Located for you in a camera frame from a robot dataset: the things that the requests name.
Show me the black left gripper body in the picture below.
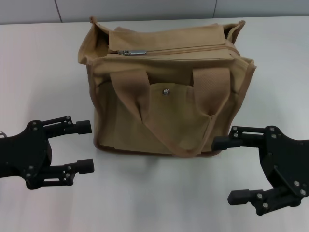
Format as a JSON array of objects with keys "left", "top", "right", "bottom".
[{"left": 0, "top": 120, "right": 53, "bottom": 187}]

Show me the silver metal zipper pull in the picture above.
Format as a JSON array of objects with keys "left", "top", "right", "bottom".
[{"left": 117, "top": 49, "right": 147, "bottom": 57}]

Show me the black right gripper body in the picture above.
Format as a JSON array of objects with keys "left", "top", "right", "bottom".
[{"left": 259, "top": 125, "right": 309, "bottom": 208}]

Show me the khaki canvas food bag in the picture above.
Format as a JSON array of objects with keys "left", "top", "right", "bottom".
[{"left": 77, "top": 16, "right": 257, "bottom": 158}]

